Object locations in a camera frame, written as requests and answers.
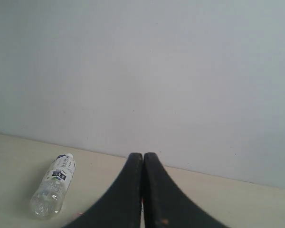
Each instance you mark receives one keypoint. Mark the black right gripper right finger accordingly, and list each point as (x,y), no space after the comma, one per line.
(165,205)

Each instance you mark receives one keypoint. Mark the clear bottle blue green label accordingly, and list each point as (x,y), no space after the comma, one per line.
(48,200)

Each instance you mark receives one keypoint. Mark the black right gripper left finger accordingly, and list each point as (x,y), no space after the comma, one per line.
(121,205)

